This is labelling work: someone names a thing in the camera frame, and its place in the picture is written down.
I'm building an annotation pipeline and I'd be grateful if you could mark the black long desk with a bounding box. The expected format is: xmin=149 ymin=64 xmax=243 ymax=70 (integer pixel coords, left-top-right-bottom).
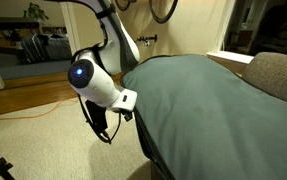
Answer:
xmin=0 ymin=17 xmax=41 ymax=31

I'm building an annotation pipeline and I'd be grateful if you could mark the orange extension cable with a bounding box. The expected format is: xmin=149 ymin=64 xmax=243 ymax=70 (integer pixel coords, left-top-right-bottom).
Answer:
xmin=0 ymin=96 xmax=81 ymax=123

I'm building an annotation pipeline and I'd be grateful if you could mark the grey fabric sofa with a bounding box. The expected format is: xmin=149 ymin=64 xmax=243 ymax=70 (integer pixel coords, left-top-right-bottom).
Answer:
xmin=241 ymin=51 xmax=287 ymax=109

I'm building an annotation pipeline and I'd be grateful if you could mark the blue rug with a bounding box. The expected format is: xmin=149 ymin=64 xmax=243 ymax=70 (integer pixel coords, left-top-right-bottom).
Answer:
xmin=0 ymin=59 xmax=73 ymax=81

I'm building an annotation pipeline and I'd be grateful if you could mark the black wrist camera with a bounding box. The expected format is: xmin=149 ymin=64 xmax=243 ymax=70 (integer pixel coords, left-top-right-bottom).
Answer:
xmin=84 ymin=99 xmax=110 ymax=135

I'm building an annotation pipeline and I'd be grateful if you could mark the dark striped duffel bag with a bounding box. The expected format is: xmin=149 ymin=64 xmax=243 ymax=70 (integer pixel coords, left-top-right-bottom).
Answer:
xmin=17 ymin=33 xmax=73 ymax=64

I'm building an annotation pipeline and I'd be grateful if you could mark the white window frame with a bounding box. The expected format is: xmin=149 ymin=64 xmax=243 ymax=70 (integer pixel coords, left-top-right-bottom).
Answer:
xmin=205 ymin=0 xmax=255 ymax=65

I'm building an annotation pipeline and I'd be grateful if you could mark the leafy green houseplant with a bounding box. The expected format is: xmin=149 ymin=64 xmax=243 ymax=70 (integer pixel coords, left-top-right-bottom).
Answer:
xmin=22 ymin=2 xmax=50 ymax=22

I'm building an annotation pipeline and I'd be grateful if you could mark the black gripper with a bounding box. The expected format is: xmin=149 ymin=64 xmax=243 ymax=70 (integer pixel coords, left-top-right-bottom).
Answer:
xmin=122 ymin=110 xmax=135 ymax=123

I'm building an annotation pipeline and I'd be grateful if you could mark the large teal padded zip bag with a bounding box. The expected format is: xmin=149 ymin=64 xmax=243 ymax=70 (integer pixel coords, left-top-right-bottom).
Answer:
xmin=120 ymin=54 xmax=287 ymax=180

